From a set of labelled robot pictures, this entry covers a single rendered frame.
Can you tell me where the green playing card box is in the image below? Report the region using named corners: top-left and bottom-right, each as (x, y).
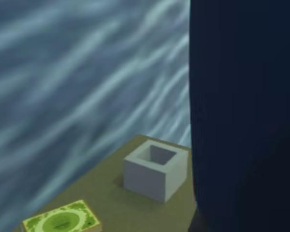
top-left (21, 199), bottom-right (102, 232)

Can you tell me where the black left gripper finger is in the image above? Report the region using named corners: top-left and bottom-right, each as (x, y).
top-left (188, 122), bottom-right (290, 232)

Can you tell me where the dark blue ribbed object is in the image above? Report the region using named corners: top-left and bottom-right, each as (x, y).
top-left (188, 0), bottom-right (290, 232)

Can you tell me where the grey open square box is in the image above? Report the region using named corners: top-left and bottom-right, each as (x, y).
top-left (123, 139), bottom-right (188, 203)

